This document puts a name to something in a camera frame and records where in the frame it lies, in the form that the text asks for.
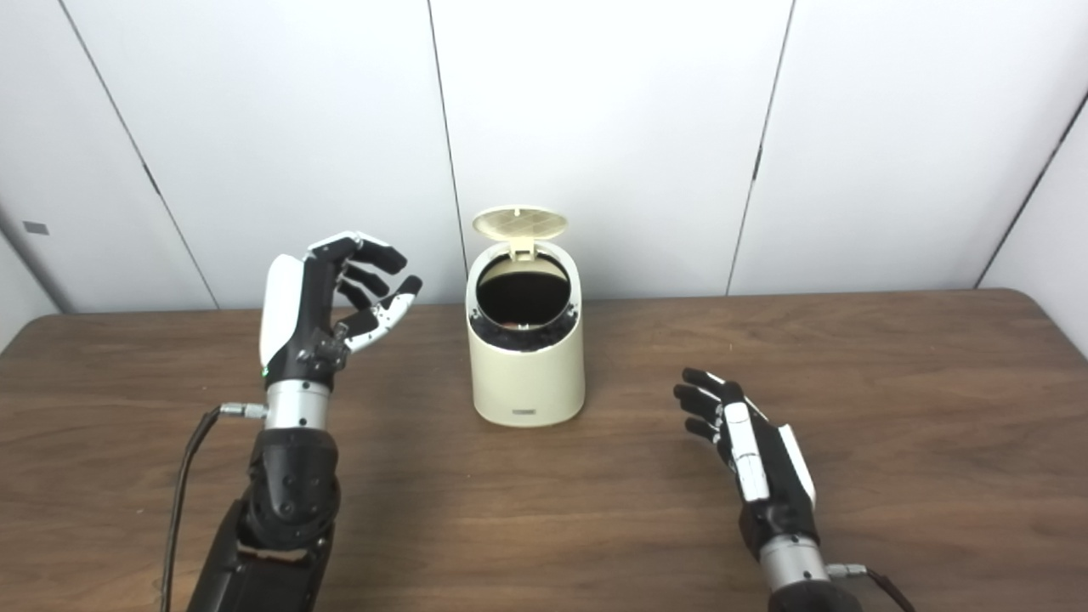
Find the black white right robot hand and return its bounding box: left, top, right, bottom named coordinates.
left=673, top=367, right=821, bottom=562

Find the cream-colored desktop bin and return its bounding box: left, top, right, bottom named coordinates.
left=466, top=241, right=586, bottom=428

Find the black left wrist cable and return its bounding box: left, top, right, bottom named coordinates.
left=160, top=403, right=269, bottom=612

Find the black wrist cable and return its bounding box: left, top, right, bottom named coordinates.
left=160, top=403, right=269, bottom=612
left=826, top=563, right=919, bottom=612

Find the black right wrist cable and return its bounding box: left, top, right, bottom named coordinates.
left=826, top=563, right=919, bottom=612

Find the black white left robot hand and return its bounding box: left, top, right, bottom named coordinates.
left=258, top=231, right=423, bottom=392

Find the round cream bin lid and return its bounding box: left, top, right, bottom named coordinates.
left=473, top=205, right=569, bottom=258

